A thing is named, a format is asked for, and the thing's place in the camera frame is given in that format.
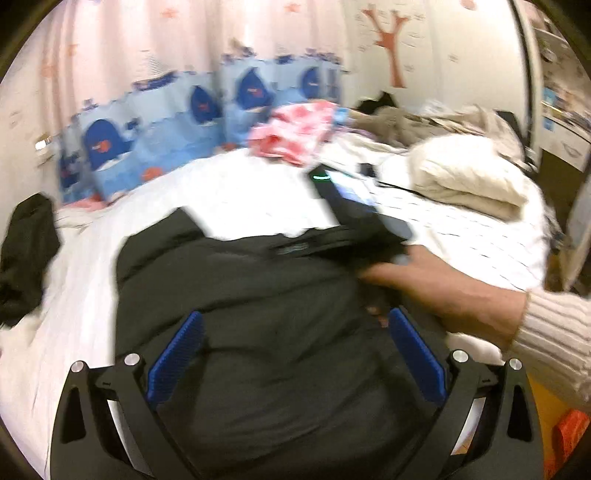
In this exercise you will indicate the white pinstriped cloth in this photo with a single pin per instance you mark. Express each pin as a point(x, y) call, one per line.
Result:
point(480, 237)

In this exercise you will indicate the cream knitted blanket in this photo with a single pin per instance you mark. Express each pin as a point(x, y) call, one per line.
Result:
point(466, 177)

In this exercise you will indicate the beige clothes pile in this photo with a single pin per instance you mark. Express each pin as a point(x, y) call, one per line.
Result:
point(415, 121)

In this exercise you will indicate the pink floral cloth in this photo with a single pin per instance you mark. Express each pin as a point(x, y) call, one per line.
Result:
point(295, 131)

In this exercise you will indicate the orange bag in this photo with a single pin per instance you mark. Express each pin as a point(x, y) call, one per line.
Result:
point(572, 436)

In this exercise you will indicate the black cloth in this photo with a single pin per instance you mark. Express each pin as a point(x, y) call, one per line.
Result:
point(27, 258)

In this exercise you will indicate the person's right hand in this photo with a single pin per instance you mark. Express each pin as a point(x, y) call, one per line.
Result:
point(443, 290)

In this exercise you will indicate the pink star print curtain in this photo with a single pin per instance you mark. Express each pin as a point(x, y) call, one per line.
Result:
point(161, 41)

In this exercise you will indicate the person's right forearm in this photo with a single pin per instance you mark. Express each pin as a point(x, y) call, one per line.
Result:
point(556, 344)

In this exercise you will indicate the red tree wall sticker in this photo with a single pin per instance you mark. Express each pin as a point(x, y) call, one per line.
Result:
point(391, 46)

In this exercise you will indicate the blue whale print curtain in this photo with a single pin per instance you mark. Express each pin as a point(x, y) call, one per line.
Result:
point(161, 120)

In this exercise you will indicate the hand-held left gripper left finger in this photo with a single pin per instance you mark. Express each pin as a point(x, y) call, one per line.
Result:
point(178, 355)

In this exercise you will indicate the black jacket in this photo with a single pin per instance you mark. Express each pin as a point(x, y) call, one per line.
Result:
point(277, 323)

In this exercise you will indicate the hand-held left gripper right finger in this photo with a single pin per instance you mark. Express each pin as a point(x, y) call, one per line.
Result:
point(415, 355)

